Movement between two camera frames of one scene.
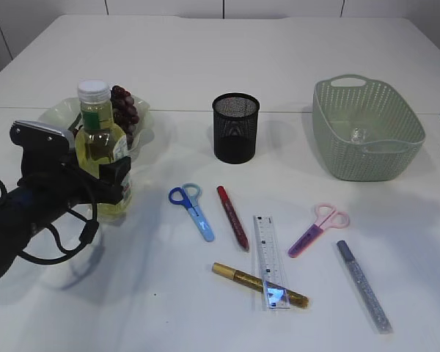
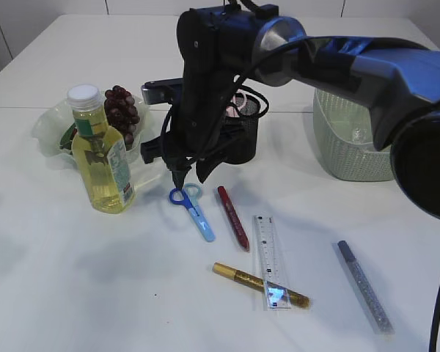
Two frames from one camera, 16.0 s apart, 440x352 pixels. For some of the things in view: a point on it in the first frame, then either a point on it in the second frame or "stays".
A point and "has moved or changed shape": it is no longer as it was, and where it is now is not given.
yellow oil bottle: (100, 141) has moved or changed shape
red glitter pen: (233, 218) stays
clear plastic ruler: (274, 281) stays
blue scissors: (187, 196) stays
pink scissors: (325, 215) -> (232, 111)
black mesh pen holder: (235, 127) stays
